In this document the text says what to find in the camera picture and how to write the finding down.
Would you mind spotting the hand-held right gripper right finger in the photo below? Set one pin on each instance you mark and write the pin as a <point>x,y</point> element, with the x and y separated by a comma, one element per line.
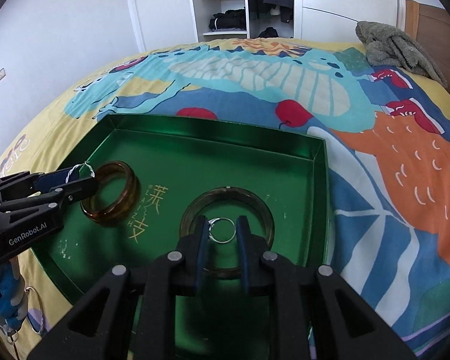
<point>244,258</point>

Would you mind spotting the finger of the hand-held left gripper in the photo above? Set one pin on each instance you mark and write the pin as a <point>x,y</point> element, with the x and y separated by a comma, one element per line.
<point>78,192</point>
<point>56,180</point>

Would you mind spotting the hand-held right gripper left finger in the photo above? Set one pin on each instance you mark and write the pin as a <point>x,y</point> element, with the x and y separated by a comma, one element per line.
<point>200,258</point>

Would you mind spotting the olive translucent bangle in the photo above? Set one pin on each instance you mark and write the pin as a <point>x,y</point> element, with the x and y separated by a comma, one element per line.
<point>264,213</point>

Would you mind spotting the amber brown bangle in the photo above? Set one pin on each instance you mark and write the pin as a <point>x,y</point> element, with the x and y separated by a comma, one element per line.
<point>129,191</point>

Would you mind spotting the silver bangle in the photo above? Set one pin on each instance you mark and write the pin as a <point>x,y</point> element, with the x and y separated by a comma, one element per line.
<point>29,289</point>

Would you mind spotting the green metal tray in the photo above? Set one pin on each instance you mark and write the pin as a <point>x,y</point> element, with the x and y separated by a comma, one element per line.
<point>210,165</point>

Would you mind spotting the person's left hand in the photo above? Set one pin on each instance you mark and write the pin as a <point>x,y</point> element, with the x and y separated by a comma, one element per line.
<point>8,296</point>

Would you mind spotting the dinosaur printed blanket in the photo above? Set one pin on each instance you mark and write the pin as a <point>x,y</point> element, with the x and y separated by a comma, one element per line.
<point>247,75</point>

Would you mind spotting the white door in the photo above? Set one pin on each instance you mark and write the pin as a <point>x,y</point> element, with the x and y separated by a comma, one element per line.
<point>161,7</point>

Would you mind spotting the black clothes heap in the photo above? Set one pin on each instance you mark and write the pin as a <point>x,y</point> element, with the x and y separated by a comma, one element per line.
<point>268,32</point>

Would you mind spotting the folded black clothes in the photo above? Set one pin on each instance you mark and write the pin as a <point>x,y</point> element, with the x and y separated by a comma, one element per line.
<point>228,18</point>

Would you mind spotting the grey plush blanket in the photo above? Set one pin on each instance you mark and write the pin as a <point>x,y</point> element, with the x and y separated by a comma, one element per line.
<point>393,48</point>

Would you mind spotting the white wardrobe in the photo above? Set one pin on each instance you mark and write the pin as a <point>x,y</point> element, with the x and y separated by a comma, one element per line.
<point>341,0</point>

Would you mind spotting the wooden headboard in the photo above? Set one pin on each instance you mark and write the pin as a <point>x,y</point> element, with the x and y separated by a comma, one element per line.
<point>431,22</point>

